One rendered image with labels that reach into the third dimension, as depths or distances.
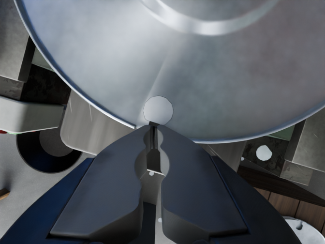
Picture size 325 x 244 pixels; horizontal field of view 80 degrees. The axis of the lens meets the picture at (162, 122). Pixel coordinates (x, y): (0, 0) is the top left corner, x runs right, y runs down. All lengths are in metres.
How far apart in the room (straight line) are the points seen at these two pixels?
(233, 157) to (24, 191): 1.11
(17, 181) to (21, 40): 0.91
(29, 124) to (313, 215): 0.79
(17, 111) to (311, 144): 0.45
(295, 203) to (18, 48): 0.77
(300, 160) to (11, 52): 0.45
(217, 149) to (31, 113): 0.31
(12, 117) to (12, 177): 0.84
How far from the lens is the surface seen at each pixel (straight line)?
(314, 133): 0.37
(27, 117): 0.38
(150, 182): 0.99
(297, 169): 0.39
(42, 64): 0.34
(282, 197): 0.74
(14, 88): 0.38
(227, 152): 0.16
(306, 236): 0.80
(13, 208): 1.25
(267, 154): 0.33
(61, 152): 1.05
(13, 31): 0.37
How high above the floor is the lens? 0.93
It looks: 87 degrees down
